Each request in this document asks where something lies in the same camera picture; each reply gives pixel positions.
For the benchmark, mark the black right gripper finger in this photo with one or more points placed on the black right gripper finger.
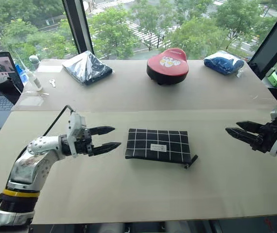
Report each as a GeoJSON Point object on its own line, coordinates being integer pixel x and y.
{"type": "Point", "coordinates": [241, 136]}
{"type": "Point", "coordinates": [249, 126]}

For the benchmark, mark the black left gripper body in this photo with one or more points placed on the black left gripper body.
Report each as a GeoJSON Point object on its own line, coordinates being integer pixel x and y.
{"type": "Point", "coordinates": [83, 145]}

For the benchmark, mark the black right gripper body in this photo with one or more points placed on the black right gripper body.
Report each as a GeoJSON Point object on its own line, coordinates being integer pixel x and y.
{"type": "Point", "coordinates": [267, 138]}

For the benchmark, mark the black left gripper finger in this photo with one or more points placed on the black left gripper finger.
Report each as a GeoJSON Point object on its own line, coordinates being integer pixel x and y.
{"type": "Point", "coordinates": [102, 130]}
{"type": "Point", "coordinates": [108, 147]}

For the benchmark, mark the black grid pattern pouch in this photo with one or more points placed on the black grid pattern pouch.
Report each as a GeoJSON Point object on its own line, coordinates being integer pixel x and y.
{"type": "Point", "coordinates": [153, 143]}

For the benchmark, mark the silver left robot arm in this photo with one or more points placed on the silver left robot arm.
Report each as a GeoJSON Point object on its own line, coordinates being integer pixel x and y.
{"type": "Point", "coordinates": [31, 165]}

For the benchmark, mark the small clear plastic scrap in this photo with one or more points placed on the small clear plastic scrap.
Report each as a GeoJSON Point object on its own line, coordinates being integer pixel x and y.
{"type": "Point", "coordinates": [255, 97]}

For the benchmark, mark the green small box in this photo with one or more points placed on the green small box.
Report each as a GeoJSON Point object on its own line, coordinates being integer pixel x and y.
{"type": "Point", "coordinates": [275, 80]}

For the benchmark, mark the clear plastic wrapper piece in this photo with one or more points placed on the clear plastic wrapper piece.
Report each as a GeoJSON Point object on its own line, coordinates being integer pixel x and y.
{"type": "Point", "coordinates": [240, 72]}

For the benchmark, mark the dark navy cloth in bag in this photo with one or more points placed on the dark navy cloth in bag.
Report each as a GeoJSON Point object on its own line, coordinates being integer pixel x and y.
{"type": "Point", "coordinates": [87, 69]}

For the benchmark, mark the small silver key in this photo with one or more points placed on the small silver key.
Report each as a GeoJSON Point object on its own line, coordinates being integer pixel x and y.
{"type": "Point", "coordinates": [53, 83]}

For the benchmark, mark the blue cloth in bag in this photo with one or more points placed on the blue cloth in bag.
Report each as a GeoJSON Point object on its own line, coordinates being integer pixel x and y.
{"type": "Point", "coordinates": [223, 63]}

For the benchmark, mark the clear crumpled plastic bag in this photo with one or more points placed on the clear crumpled plastic bag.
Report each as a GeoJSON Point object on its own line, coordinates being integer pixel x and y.
{"type": "Point", "coordinates": [30, 98]}

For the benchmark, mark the white spray bottle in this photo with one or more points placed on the white spray bottle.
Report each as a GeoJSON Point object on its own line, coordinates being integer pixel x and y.
{"type": "Point", "coordinates": [35, 81]}

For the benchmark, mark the blue plastic container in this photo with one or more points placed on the blue plastic container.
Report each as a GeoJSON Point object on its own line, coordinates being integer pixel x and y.
{"type": "Point", "coordinates": [22, 72]}

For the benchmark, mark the grey green round bottle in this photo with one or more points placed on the grey green round bottle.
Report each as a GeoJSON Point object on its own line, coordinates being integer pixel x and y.
{"type": "Point", "coordinates": [34, 60]}

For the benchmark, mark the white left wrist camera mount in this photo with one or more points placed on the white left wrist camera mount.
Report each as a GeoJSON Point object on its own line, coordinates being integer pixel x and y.
{"type": "Point", "coordinates": [75, 123]}

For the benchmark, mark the black slanted window frame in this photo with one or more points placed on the black slanted window frame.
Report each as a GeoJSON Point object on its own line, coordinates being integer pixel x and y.
{"type": "Point", "coordinates": [269, 46]}

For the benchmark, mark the black window frame pillar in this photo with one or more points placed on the black window frame pillar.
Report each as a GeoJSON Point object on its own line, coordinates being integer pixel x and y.
{"type": "Point", "coordinates": [79, 26]}

